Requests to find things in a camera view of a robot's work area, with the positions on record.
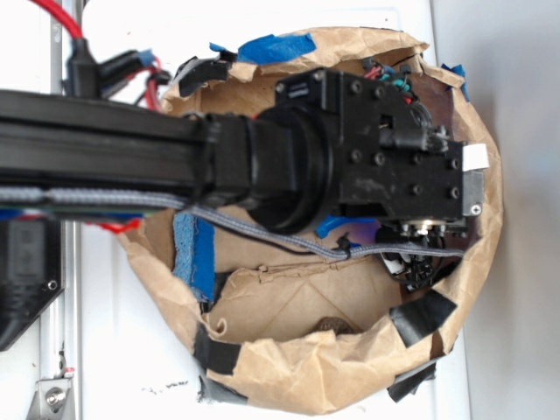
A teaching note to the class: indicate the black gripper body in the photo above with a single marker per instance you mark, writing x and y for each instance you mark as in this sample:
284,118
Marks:
355,148

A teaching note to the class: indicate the blue plastic bottle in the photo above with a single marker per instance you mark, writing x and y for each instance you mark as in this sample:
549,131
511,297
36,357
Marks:
332,222

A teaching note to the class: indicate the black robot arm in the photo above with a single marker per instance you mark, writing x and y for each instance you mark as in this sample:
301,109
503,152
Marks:
95,161

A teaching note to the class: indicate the black tape inner right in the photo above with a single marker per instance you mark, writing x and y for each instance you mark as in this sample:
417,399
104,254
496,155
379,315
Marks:
420,318

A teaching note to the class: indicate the black tape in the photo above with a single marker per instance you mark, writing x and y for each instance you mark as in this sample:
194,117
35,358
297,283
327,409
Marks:
218,357
420,318
408,383
195,73

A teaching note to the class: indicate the brown rock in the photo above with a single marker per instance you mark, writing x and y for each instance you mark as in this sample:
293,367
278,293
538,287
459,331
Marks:
337,325

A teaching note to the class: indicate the blue tape top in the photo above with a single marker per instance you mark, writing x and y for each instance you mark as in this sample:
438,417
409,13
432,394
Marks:
272,49

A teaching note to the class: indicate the brown paper bag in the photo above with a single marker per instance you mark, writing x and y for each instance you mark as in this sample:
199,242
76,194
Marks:
272,301

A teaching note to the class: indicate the black tape bottom right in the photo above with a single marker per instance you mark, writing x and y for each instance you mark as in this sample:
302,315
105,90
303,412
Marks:
408,383

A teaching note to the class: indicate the blue sponge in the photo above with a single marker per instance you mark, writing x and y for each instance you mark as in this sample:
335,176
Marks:
194,257

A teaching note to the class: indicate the black tape top left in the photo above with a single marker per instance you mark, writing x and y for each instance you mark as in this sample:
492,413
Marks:
195,73

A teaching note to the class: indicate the black tape bottom left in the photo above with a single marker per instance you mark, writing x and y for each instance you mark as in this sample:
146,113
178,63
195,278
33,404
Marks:
218,357

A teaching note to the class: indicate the aluminium rail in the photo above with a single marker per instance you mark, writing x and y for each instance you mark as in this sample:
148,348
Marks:
60,324

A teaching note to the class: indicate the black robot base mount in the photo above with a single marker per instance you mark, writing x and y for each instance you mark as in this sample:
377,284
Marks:
31,274

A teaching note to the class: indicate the metal corner bracket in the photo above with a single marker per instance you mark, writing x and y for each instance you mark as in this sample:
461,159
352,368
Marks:
53,400

